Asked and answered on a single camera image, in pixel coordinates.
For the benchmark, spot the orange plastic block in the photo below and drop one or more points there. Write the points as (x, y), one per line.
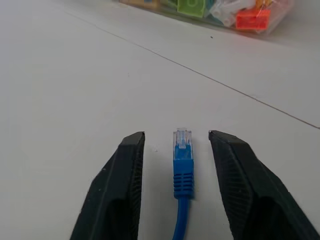
(252, 20)

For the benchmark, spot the clear plastic bag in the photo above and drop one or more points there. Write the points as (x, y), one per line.
(225, 15)

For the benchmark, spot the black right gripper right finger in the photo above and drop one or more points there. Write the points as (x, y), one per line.
(252, 185)

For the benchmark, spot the white plastic piece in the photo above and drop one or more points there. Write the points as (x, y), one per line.
(228, 12)

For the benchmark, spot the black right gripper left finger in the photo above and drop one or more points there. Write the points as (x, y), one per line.
(112, 190)

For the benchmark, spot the green plastic block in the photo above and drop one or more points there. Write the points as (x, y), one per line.
(191, 7)

